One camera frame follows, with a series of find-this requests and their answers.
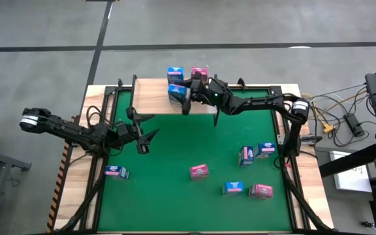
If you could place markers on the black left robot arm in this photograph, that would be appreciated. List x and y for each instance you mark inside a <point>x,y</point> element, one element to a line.
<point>64,129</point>

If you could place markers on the white paper sheet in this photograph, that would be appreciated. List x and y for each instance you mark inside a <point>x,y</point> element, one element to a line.
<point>351,176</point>

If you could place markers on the Rice Krispies cereal box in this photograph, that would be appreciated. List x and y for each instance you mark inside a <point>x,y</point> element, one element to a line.
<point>176,93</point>
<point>233,187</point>
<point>175,73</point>

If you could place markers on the wooden shelf with black legs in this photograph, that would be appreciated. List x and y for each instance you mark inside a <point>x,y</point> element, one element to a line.
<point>152,96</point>

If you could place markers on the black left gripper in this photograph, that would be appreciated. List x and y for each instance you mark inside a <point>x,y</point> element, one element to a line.
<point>126,132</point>

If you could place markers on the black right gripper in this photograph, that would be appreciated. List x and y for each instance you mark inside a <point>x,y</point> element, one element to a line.
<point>199,88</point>

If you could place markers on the blue cereal box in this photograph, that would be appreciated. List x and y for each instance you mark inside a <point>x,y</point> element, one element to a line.
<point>266,148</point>

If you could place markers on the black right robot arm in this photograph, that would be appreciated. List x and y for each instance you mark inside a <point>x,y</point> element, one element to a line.
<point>260,102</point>

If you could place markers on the yellow power plug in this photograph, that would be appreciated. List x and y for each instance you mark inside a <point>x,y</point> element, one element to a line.
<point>328,128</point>

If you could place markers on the black power adapter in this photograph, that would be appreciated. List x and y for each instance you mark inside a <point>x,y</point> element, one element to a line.
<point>354,125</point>

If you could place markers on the green table mat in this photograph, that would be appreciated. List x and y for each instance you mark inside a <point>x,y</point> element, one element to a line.
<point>175,202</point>

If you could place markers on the Raisin Bran cereal box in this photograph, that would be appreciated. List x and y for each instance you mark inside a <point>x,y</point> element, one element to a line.
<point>199,71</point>
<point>199,171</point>
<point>260,191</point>

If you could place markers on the Frosted Flakes cereal box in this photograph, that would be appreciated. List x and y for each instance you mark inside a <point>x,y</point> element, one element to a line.
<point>116,171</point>
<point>246,155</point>

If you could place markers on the yellow black hazard strip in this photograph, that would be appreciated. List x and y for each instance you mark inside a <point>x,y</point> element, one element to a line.
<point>57,196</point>

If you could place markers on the grey arm base bracket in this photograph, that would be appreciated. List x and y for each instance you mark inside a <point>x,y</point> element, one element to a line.
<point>305,139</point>

